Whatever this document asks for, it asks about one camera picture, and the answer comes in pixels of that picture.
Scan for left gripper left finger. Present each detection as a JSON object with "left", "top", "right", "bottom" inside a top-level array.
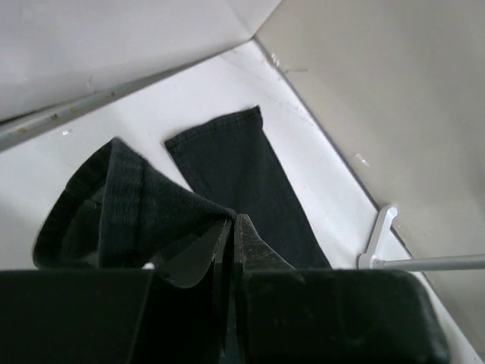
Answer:
[{"left": 1, "top": 220, "right": 232, "bottom": 363}]

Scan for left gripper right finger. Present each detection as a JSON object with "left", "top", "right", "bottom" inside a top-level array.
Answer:
[{"left": 233, "top": 215, "right": 451, "bottom": 363}]

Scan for black trousers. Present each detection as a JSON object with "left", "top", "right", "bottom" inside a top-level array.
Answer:
[{"left": 33, "top": 107, "right": 330, "bottom": 269}]

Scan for white clothes rack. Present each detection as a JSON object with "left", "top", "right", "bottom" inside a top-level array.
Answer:
[{"left": 357, "top": 205, "right": 484, "bottom": 272}]

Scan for grey aluminium rail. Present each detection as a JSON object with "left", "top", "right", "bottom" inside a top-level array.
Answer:
[{"left": 0, "top": 66, "right": 183, "bottom": 152}]

